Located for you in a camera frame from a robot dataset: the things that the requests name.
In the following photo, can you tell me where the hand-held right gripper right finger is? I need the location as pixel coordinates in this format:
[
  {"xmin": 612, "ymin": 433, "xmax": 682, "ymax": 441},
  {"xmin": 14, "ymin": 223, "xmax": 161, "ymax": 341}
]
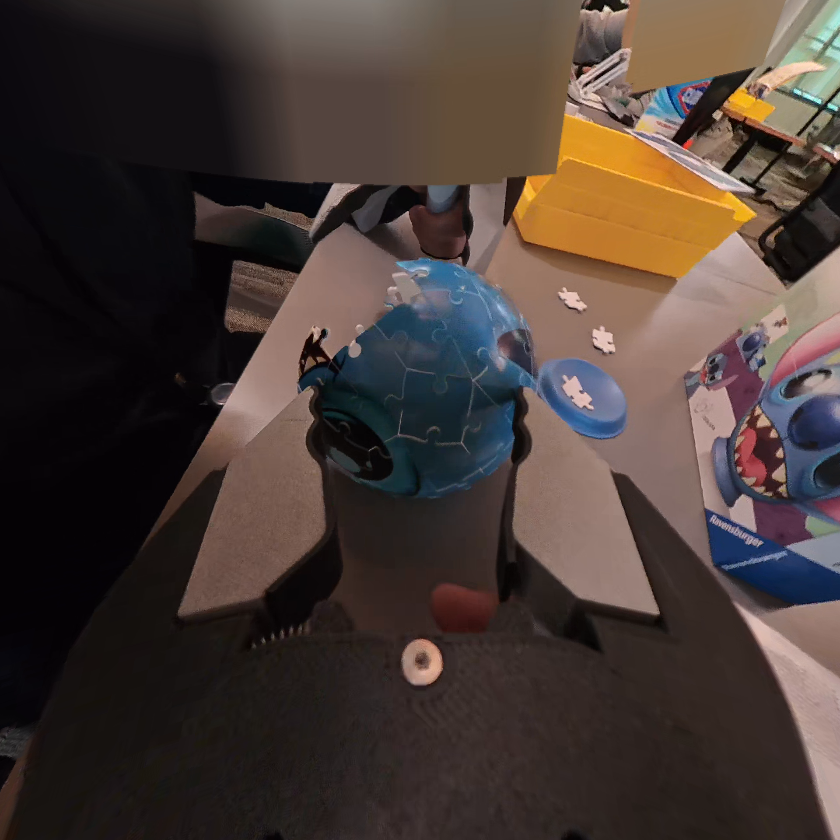
[{"xmin": 496, "ymin": 386, "xmax": 662, "ymax": 627}]

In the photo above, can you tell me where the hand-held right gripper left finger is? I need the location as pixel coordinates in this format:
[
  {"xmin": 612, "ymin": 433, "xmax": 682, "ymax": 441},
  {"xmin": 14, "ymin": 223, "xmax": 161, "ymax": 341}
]
[{"xmin": 176, "ymin": 386, "xmax": 343, "ymax": 621}]

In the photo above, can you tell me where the blue round ball stand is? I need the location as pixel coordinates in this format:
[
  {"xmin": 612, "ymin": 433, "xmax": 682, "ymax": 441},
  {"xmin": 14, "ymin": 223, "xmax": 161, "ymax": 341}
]
[{"xmin": 537, "ymin": 357, "xmax": 629, "ymax": 439}]

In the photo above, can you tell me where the blue puzzle ball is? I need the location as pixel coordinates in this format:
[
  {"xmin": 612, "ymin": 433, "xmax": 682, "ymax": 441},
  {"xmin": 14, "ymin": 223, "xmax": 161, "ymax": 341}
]
[{"xmin": 297, "ymin": 257, "xmax": 542, "ymax": 500}]

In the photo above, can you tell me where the colourful cartoon puzzle box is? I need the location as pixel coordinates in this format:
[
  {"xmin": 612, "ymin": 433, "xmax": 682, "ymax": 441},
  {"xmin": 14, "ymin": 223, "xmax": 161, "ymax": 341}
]
[{"xmin": 684, "ymin": 289, "xmax": 840, "ymax": 605}]

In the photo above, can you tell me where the person's left hand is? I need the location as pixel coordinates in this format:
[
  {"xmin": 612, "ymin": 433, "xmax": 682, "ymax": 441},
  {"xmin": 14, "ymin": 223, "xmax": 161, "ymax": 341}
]
[{"xmin": 410, "ymin": 206, "xmax": 468, "ymax": 263}]

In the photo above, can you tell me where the person's right hand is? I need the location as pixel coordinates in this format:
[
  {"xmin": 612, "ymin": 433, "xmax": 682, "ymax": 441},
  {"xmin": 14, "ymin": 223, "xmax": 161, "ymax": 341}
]
[{"xmin": 430, "ymin": 583, "xmax": 500, "ymax": 634}]

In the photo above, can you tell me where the yellow plastic bin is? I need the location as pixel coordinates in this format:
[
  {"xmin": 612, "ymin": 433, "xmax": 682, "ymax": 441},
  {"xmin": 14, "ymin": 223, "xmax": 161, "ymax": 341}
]
[{"xmin": 513, "ymin": 115, "xmax": 757, "ymax": 278}]

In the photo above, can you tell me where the disinfecting wipes pack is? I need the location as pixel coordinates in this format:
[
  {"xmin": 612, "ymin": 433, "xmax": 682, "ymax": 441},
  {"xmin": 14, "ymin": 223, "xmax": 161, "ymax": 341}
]
[{"xmin": 635, "ymin": 77, "xmax": 715, "ymax": 140}]

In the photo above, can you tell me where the white blue instruction leaflet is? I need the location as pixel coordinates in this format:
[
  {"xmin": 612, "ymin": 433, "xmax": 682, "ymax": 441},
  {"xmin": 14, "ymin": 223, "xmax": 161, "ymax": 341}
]
[{"xmin": 623, "ymin": 126, "xmax": 756, "ymax": 196}]

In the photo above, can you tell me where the small yellow bin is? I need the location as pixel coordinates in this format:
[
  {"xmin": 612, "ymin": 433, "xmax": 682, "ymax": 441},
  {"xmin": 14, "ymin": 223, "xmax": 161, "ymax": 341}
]
[{"xmin": 728, "ymin": 88, "xmax": 777, "ymax": 123}]

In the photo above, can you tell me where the wooden background table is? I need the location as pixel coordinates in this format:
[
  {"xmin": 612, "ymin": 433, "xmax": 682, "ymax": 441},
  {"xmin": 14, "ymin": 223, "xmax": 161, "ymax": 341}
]
[{"xmin": 718, "ymin": 98, "xmax": 840, "ymax": 173}]

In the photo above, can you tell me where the black chair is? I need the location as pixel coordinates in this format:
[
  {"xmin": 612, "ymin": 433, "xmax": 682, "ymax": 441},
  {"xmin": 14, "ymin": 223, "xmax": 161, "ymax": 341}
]
[{"xmin": 761, "ymin": 190, "xmax": 840, "ymax": 284}]

